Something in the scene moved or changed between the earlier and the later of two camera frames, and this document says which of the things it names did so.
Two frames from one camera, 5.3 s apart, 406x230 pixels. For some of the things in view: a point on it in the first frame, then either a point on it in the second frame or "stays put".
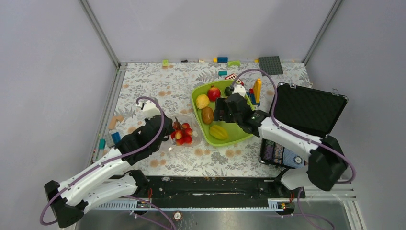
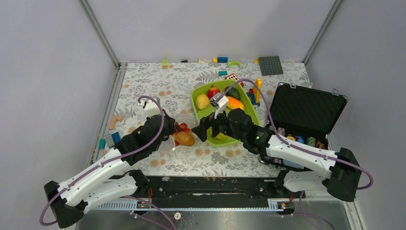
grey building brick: [109, 140] stays put
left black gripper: [171, 129] stays put
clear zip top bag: [187, 131] stays put
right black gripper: [221, 104] -> [206, 122]
